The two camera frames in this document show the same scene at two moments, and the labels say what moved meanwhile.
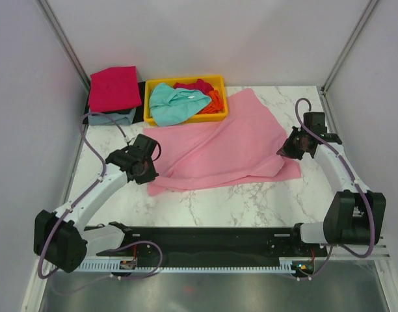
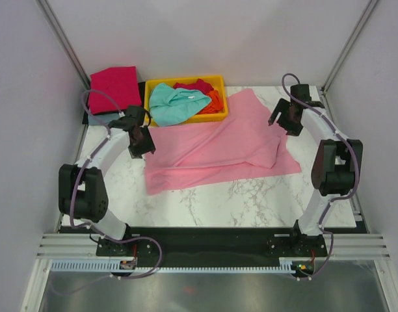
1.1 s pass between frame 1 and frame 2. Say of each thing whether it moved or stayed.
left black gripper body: moved
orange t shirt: stayed
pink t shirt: stayed
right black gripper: moved
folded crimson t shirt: stayed
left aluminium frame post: stayed
